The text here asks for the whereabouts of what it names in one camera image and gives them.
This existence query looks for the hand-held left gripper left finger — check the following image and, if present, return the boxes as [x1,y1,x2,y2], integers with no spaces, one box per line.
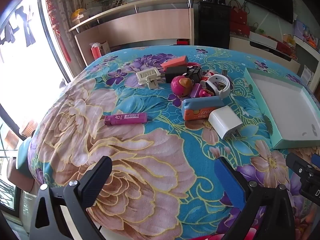
[29,156,113,240]

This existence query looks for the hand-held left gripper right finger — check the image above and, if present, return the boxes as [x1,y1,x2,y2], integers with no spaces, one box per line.
[214,156,297,240]

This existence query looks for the white charger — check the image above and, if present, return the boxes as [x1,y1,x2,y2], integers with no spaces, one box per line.
[208,106,244,140]

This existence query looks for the white shallow box tray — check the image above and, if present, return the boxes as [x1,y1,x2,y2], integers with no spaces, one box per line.
[243,67,320,150]

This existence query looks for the purple lighter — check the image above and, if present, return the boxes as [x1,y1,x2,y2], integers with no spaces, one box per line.
[104,112,148,127]

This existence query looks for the white smartwatch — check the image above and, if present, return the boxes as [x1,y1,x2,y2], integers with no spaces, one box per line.
[205,74,232,98]

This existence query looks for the pink toy dog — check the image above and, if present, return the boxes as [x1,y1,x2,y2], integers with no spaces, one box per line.
[171,76,216,99]

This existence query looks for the red white small bottle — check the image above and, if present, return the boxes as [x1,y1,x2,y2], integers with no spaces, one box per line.
[200,71,214,82]

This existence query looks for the black charger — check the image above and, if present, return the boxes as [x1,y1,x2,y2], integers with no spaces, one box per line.
[160,66,188,83]

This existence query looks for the floral blanket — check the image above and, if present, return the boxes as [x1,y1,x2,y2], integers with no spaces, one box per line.
[27,45,320,240]

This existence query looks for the teal cushioned stool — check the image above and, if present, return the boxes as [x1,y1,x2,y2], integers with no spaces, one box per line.
[6,140,35,193]

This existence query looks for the white printed carton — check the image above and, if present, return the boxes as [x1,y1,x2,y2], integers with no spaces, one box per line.
[301,65,314,85]

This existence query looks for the white desk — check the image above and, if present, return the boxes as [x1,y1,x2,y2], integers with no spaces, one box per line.
[292,35,320,63]

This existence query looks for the red flat box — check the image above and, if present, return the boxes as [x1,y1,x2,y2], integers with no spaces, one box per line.
[276,41,298,58]

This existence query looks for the red wrapped roll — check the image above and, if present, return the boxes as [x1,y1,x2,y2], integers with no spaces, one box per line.
[90,42,102,60]

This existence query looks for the white television cabinet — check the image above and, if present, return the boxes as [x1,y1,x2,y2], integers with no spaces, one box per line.
[229,34,300,74]

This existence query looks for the white flat box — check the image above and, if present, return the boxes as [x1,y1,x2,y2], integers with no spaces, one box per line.
[250,31,278,48]

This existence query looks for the beige paper bag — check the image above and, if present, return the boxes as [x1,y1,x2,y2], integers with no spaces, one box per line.
[99,41,111,55]

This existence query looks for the red gift boxes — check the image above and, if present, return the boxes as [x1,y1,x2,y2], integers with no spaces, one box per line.
[229,22,250,37]

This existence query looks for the black water dispenser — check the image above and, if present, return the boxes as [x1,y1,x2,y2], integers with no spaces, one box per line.
[194,0,232,49]

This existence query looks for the wooden partition panel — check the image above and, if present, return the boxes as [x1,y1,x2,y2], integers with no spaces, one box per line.
[74,8,195,67]

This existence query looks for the red gift bag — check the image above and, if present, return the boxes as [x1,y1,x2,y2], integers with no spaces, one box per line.
[229,0,250,24]

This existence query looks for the yellow item on shelf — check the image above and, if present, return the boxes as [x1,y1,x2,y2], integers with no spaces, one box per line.
[71,9,87,22]

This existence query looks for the red hanging decoration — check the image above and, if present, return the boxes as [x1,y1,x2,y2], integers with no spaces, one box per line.
[45,0,72,63]

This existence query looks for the hanging dark clothes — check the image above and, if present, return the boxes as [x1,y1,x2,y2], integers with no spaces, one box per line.
[0,5,35,48]

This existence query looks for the patterned curtain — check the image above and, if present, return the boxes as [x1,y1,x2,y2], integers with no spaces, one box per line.
[51,0,87,73]

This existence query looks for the curved wooden shelf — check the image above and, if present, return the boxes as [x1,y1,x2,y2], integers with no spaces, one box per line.
[68,0,202,33]

